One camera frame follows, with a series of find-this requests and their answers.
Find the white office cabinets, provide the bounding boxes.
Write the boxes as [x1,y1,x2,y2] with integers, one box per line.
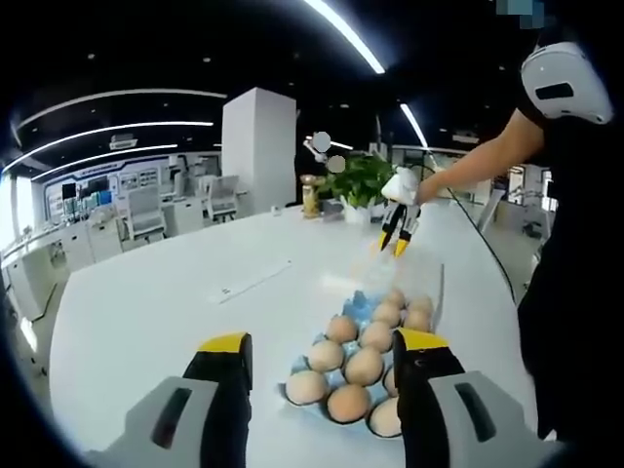
[0,221,126,323]

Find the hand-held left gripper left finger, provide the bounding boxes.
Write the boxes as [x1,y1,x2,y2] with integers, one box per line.
[86,331,254,468]

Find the white office chair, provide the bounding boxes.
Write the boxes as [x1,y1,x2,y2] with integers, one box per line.
[127,187,166,243]
[207,175,241,224]

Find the white square pillar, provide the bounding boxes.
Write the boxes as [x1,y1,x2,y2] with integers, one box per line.
[222,87,297,216]

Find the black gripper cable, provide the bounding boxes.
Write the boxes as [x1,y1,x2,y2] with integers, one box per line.
[444,184,517,301]

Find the potted green plant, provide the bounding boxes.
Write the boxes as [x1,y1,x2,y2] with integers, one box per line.
[325,154,397,224]

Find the long ceiling light strip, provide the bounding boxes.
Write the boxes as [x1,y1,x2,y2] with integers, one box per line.
[400,102,430,150]
[304,0,386,74]

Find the person's right hand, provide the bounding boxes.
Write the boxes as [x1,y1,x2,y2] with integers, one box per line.
[414,171,446,205]

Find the white worn device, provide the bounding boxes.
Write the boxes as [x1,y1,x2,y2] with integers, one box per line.
[520,41,613,124]

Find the blue egg tray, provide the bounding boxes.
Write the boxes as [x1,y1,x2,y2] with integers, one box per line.
[277,290,438,440]

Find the curved ceiling light strip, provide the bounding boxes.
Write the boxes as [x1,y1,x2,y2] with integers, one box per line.
[1,120,216,173]

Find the person in dark clothes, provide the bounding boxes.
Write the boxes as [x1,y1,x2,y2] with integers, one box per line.
[516,23,624,440]

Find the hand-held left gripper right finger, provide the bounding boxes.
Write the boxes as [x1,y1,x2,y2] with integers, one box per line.
[391,327,562,468]

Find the yellow bottle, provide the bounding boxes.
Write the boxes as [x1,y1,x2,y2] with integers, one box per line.
[300,174,327,220]

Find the group of tan eggs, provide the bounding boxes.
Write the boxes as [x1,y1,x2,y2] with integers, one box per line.
[285,288,435,439]

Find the white egg tray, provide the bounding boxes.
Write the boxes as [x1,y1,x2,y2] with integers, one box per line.
[316,233,449,335]

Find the white table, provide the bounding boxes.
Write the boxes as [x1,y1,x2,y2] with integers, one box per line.
[48,202,562,468]

